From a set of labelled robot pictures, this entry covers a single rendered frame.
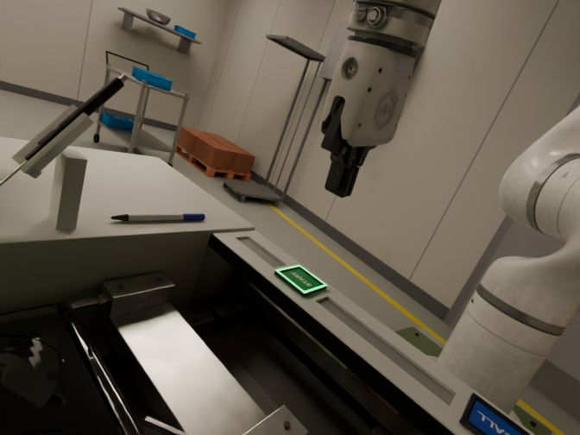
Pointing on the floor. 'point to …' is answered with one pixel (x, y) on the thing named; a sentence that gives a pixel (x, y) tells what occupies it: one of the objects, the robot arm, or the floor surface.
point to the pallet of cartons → (214, 154)
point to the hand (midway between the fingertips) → (341, 178)
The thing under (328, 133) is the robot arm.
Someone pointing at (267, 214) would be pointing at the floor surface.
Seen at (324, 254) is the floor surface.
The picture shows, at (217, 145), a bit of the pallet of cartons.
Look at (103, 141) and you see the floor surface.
